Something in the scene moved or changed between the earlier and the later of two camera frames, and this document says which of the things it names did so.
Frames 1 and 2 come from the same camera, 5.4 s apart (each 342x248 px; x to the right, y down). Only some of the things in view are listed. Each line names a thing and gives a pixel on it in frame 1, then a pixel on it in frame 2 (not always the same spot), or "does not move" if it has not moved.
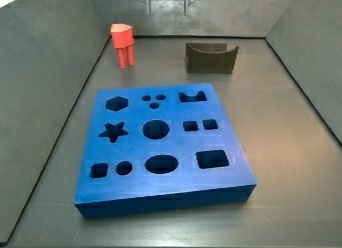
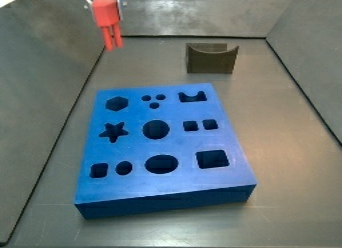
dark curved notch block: [210, 58] does not move
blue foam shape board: [161, 153] does not move
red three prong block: [122, 40] → [107, 14]
